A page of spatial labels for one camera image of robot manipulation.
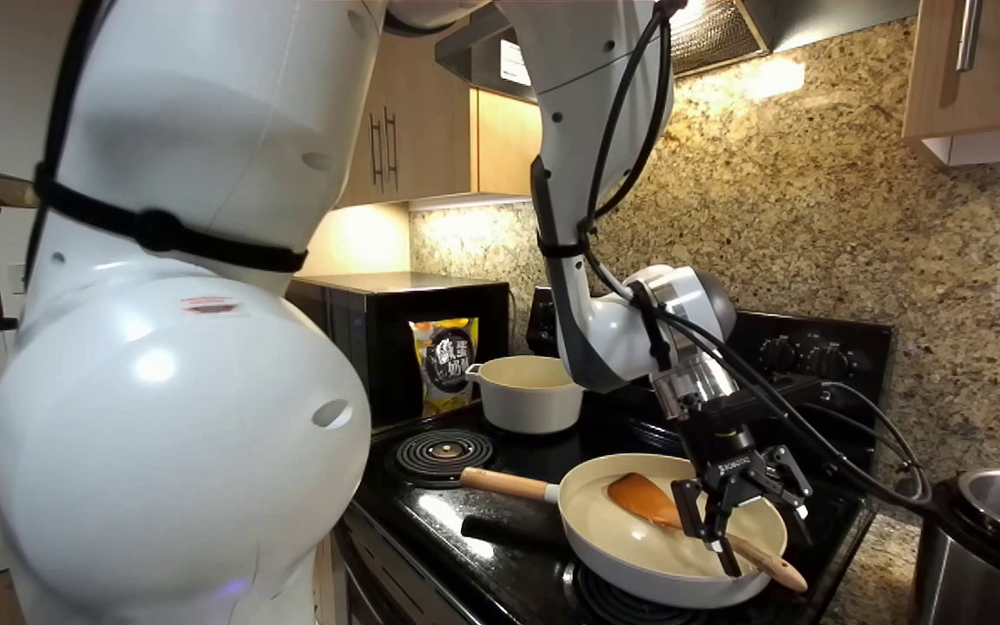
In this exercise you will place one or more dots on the wooden spatula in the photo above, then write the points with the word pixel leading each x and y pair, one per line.
pixel 650 503

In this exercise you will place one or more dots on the stainless steel pressure cooker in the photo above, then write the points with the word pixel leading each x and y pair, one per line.
pixel 959 554

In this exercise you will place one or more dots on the yellow black snack bag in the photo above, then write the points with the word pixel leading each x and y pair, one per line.
pixel 443 354

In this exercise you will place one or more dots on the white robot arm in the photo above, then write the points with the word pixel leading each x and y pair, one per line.
pixel 176 438

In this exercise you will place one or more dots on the white frying pan wooden handle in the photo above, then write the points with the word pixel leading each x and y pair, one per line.
pixel 643 556

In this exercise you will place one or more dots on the steel range hood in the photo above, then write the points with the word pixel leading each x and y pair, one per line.
pixel 706 35

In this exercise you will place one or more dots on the left upper wooden cabinet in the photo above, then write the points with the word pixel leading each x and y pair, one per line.
pixel 433 135

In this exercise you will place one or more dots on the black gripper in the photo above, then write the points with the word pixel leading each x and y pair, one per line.
pixel 730 468

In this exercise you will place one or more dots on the wooden cabinet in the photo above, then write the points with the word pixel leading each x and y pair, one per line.
pixel 957 82
pixel 433 135

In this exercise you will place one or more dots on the black electric stove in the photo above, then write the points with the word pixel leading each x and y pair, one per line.
pixel 426 548

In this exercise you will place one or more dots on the right upper wooden cabinet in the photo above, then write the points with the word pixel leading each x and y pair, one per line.
pixel 957 82

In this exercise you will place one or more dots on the white pot with handles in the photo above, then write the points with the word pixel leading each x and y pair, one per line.
pixel 528 394

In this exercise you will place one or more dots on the black microwave oven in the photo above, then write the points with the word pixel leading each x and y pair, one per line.
pixel 368 319

